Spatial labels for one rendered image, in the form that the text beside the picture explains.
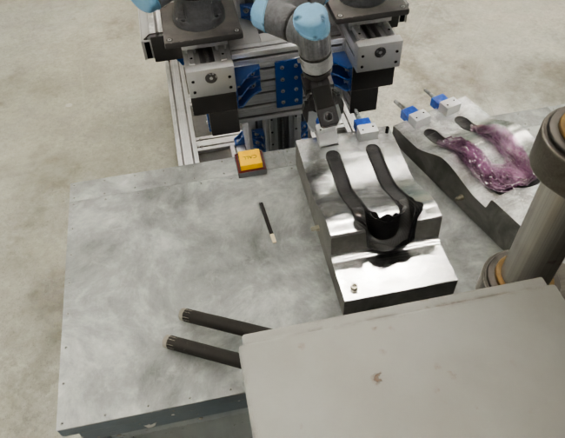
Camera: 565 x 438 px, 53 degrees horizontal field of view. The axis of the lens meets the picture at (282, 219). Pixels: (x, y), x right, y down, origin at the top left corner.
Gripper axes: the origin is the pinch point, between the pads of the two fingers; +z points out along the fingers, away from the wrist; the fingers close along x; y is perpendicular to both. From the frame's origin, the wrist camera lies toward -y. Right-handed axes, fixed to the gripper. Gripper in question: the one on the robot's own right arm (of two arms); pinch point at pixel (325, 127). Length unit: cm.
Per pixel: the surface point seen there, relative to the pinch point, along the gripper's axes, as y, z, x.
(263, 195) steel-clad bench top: -8.9, 10.1, 20.1
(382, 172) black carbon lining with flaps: -14.4, 5.6, -11.1
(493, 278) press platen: -68, -45, -9
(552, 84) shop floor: 95, 130, -141
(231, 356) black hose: -55, -4, 34
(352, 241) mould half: -35.4, -2.1, 2.6
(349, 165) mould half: -10.6, 4.4, -3.5
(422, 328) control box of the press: -79, -67, 6
